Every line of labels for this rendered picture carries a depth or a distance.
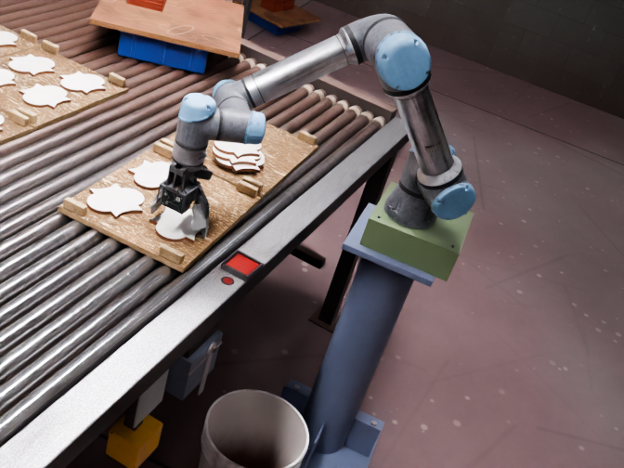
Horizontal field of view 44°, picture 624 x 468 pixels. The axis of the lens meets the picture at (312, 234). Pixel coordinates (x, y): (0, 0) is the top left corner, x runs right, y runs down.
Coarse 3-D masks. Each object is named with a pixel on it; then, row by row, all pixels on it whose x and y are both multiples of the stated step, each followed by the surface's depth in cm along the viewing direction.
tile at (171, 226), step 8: (168, 208) 193; (160, 216) 189; (168, 216) 190; (176, 216) 191; (184, 216) 192; (192, 216) 193; (160, 224) 187; (168, 224) 188; (176, 224) 188; (184, 224) 189; (160, 232) 184; (168, 232) 185; (176, 232) 186; (184, 232) 186; (192, 232) 187; (200, 232) 190; (168, 240) 184; (176, 240) 184; (192, 240) 185
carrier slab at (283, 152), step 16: (272, 128) 246; (208, 144) 227; (272, 144) 237; (288, 144) 240; (304, 144) 243; (208, 160) 219; (272, 160) 229; (288, 160) 232; (304, 160) 236; (224, 176) 214; (240, 176) 217; (256, 176) 219; (272, 176) 221
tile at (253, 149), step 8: (216, 144) 219; (224, 144) 220; (232, 144) 221; (240, 144) 223; (248, 144) 224; (224, 152) 218; (232, 152) 218; (240, 152) 219; (248, 152) 220; (256, 152) 221
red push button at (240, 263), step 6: (234, 258) 186; (240, 258) 187; (246, 258) 187; (228, 264) 184; (234, 264) 184; (240, 264) 185; (246, 264) 186; (252, 264) 186; (240, 270) 183; (246, 270) 184; (252, 270) 184
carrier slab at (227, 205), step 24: (120, 168) 204; (144, 192) 198; (216, 192) 207; (240, 192) 210; (72, 216) 183; (96, 216) 184; (120, 216) 187; (144, 216) 189; (216, 216) 197; (240, 216) 201; (120, 240) 181; (144, 240) 182; (216, 240) 191; (168, 264) 178; (192, 264) 182
